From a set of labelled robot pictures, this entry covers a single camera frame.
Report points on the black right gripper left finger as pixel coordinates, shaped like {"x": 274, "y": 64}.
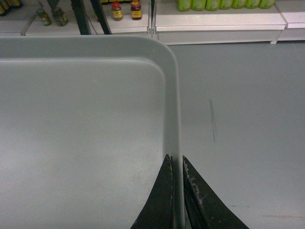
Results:
{"x": 157, "y": 212}

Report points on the yellow label jar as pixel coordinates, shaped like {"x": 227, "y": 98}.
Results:
{"x": 116, "y": 11}

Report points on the grey rectangular serving tray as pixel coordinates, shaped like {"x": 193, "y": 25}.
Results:
{"x": 85, "y": 124}

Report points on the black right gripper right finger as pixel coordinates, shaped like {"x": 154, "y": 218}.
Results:
{"x": 204, "y": 208}

